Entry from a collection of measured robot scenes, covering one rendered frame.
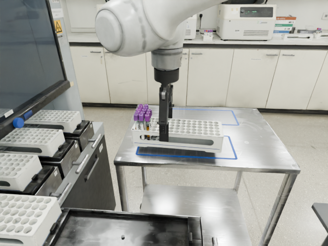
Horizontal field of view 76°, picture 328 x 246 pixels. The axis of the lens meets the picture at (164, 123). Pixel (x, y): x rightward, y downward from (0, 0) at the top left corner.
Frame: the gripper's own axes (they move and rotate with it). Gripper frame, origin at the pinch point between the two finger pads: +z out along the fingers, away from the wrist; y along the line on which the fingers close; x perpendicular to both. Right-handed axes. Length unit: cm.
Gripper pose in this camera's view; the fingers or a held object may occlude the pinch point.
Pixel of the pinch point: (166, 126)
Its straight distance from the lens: 71.9
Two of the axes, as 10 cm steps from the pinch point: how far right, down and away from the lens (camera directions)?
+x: -9.9, -0.7, 1.2
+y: 1.4, -4.9, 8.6
